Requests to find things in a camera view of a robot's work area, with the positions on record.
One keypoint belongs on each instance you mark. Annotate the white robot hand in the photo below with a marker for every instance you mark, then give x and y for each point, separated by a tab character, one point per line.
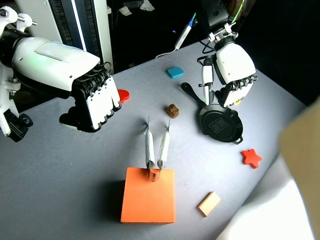
50	62
233	62

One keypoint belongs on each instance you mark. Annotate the brown meat chunk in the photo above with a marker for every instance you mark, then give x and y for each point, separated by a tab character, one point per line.
172	110

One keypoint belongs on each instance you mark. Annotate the black cast iron pan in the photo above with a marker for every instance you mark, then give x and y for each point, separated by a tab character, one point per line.
220	125

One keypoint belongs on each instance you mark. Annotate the small yellow toy piece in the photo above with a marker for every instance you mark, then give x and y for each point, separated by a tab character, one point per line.
237	102

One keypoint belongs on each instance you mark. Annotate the blue rounded block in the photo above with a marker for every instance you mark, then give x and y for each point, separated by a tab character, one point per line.
175	72

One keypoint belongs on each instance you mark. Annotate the white cabinet with black strips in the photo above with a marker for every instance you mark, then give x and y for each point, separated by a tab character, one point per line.
100	30

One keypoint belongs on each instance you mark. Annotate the red heart block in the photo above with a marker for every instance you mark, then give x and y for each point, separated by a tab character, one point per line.
124	96

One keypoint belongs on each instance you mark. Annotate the crumpled white paper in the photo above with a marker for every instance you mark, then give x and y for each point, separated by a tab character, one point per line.
147	5
125	10

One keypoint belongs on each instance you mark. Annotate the red star block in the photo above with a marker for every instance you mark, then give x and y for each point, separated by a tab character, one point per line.
251	158

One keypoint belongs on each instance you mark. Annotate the tan cardboard sheet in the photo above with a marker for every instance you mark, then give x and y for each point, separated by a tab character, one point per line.
305	150

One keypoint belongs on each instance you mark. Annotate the grey table cloth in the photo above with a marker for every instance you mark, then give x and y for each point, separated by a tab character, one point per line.
75	175

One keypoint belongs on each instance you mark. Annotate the tan wooden rectangular block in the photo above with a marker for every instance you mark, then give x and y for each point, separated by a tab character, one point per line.
208	204

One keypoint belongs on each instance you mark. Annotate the large orange foam block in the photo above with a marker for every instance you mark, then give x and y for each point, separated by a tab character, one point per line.
147	200

